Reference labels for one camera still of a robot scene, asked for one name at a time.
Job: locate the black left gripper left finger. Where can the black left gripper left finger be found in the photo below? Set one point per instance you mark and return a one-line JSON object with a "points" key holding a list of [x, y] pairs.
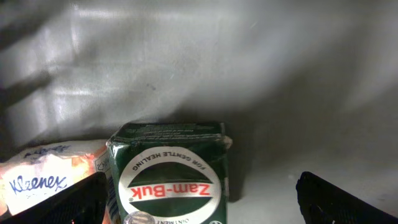
{"points": [[84, 203]]}

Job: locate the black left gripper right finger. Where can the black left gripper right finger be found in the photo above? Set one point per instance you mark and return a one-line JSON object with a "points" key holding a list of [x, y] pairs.
{"points": [[324, 203]]}

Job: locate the orange snack packet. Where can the orange snack packet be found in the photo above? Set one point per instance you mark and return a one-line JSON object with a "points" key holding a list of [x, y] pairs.
{"points": [[37, 173]]}

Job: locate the round black white container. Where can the round black white container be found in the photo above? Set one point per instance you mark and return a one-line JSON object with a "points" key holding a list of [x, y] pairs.
{"points": [[174, 173]]}

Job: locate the grey plastic shopping basket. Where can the grey plastic shopping basket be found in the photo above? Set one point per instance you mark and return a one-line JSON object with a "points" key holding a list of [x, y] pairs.
{"points": [[300, 85]]}

